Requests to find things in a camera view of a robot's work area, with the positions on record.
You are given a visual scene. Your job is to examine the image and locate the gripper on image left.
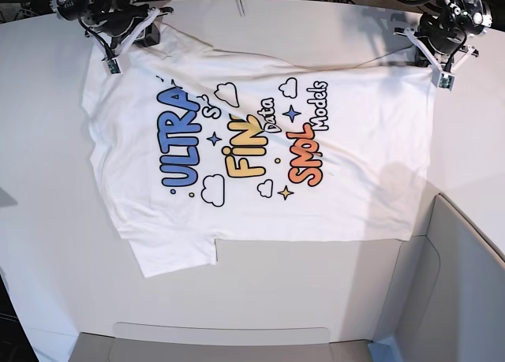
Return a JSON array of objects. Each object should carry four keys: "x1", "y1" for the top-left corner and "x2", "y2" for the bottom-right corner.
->
[{"x1": 80, "y1": 4, "x2": 174, "y2": 58}]

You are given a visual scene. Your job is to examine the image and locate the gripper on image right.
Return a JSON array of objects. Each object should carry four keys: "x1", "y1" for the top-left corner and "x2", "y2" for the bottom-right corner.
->
[{"x1": 394, "y1": 13, "x2": 481, "y2": 74}]

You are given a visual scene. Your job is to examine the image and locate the white printed t-shirt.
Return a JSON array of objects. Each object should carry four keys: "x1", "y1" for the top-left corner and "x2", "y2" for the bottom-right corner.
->
[{"x1": 82, "y1": 24, "x2": 435, "y2": 278}]

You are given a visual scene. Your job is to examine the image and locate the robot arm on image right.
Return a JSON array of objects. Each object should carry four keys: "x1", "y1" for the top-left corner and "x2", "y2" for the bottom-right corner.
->
[{"x1": 413, "y1": 0, "x2": 492, "y2": 73}]

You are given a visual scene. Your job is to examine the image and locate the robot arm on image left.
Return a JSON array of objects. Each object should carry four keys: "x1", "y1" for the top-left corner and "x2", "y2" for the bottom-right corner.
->
[{"x1": 50, "y1": 0, "x2": 173, "y2": 61}]

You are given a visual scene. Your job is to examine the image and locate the grey side panel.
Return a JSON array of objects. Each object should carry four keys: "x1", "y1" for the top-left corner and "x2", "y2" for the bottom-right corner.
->
[{"x1": 368, "y1": 195, "x2": 504, "y2": 361}]

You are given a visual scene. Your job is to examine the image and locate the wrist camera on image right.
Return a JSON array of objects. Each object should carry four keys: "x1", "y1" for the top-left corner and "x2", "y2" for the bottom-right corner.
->
[{"x1": 432, "y1": 70, "x2": 455, "y2": 91}]

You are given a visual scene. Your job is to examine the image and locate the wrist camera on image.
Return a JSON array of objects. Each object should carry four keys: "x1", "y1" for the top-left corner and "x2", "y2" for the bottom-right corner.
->
[
  {"x1": 432, "y1": 70, "x2": 455, "y2": 91},
  {"x1": 103, "y1": 58, "x2": 122, "y2": 75}
]

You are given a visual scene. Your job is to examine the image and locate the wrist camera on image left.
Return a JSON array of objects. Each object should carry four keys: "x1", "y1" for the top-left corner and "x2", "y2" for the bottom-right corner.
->
[{"x1": 103, "y1": 58, "x2": 122, "y2": 75}]

